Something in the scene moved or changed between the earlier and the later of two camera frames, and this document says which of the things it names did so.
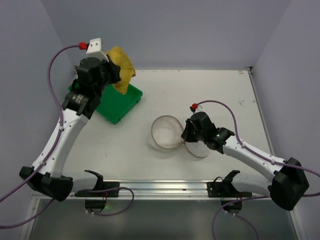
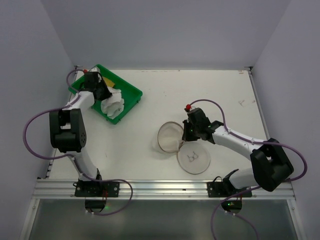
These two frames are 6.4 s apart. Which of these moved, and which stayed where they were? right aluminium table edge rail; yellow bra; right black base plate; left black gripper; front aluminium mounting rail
Moved: left black gripper; yellow bra
Stayed: right aluminium table edge rail; front aluminium mounting rail; right black base plate
